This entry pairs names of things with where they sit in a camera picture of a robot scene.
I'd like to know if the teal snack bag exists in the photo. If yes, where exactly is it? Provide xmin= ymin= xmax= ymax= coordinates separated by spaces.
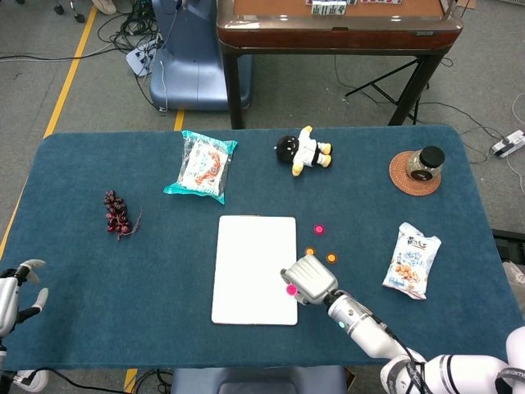
xmin=162 ymin=130 xmax=239 ymax=205

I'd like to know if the white cable on blue base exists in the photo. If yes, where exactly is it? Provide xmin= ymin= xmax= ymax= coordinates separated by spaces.
xmin=157 ymin=61 xmax=169 ymax=112

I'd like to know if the blue table cloth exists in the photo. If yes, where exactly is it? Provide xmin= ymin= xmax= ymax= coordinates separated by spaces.
xmin=0 ymin=125 xmax=525 ymax=373

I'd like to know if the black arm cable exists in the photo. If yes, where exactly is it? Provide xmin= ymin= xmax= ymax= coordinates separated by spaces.
xmin=0 ymin=366 xmax=128 ymax=394
xmin=360 ymin=305 xmax=418 ymax=370

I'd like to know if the dark red grape bunch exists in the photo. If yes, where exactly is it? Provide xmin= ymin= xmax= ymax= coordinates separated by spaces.
xmin=103 ymin=190 xmax=144 ymax=241

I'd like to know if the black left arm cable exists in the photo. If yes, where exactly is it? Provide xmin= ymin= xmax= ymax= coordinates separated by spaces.
xmin=0 ymin=366 xmax=128 ymax=394

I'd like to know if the black equipment frame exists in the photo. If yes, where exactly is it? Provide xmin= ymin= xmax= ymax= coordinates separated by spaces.
xmin=491 ymin=228 xmax=525 ymax=263

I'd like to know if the black floor cable bundle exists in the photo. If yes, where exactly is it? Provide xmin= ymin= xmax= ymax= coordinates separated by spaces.
xmin=96 ymin=0 xmax=165 ymax=57

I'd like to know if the white peanut snack bag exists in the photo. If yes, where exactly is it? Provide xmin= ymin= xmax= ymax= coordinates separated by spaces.
xmin=381 ymin=222 xmax=442 ymax=300

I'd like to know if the green-faced mahjong tile row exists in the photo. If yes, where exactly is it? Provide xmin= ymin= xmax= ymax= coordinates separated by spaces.
xmin=311 ymin=2 xmax=348 ymax=16

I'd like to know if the black-headed plush doll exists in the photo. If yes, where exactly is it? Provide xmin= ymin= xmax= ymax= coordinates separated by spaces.
xmin=275 ymin=125 xmax=333 ymax=177

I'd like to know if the grey-blue own robot base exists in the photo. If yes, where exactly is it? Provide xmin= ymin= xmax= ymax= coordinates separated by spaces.
xmin=170 ymin=364 xmax=349 ymax=394

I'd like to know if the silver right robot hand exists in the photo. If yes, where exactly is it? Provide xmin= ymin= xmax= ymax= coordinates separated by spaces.
xmin=280 ymin=256 xmax=340 ymax=305

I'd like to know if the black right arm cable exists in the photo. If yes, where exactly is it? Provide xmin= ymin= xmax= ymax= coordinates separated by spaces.
xmin=360 ymin=305 xmax=418 ymax=370

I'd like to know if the black chrome swivel stool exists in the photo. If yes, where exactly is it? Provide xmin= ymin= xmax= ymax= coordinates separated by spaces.
xmin=52 ymin=0 xmax=87 ymax=24

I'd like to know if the white power strip black plug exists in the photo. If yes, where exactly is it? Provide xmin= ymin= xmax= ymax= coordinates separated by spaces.
xmin=491 ymin=129 xmax=525 ymax=158

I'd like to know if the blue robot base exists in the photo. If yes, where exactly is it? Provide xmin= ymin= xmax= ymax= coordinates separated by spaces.
xmin=148 ymin=0 xmax=253 ymax=112

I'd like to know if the brown woven coaster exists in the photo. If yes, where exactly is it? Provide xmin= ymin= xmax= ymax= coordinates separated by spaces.
xmin=388 ymin=150 xmax=442 ymax=197

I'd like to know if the grey floor cable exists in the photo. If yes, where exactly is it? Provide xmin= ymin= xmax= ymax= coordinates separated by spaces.
xmin=0 ymin=40 xmax=120 ymax=62

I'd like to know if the brown mahjong table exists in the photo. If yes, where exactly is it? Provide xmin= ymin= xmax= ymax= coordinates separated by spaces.
xmin=216 ymin=0 xmax=464 ymax=131

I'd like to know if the white rectangular board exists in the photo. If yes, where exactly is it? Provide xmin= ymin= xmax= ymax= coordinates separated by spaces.
xmin=211 ymin=215 xmax=299 ymax=327

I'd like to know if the glass jar black lid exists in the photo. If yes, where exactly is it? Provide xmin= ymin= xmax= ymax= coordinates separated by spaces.
xmin=405 ymin=145 xmax=446 ymax=184

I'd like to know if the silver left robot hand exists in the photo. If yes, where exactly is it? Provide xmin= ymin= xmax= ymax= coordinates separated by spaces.
xmin=0 ymin=258 xmax=49 ymax=337

